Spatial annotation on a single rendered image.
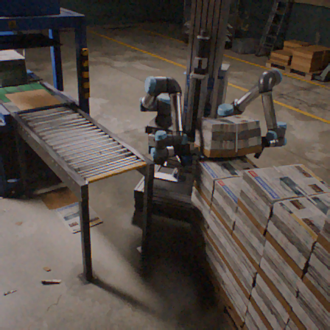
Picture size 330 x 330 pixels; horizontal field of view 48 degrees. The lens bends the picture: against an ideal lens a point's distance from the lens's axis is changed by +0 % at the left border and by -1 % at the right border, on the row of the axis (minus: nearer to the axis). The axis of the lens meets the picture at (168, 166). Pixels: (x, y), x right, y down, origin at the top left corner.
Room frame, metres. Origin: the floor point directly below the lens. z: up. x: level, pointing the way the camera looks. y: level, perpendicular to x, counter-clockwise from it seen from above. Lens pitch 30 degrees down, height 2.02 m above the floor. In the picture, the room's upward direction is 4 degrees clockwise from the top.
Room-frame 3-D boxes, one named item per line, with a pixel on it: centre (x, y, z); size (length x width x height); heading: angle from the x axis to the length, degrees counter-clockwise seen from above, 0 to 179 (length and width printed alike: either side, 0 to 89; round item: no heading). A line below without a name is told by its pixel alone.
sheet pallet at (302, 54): (8.33, -2.74, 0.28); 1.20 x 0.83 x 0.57; 40
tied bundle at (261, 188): (1.65, -0.63, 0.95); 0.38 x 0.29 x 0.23; 110
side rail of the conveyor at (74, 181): (2.37, 0.93, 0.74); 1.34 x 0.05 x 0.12; 40
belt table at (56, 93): (3.31, 1.38, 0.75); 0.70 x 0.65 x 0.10; 40
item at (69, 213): (2.56, 0.75, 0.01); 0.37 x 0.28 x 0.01; 40
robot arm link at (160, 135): (2.26, 0.05, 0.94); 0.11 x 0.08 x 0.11; 103
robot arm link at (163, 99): (2.84, 0.07, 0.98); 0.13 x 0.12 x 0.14; 103
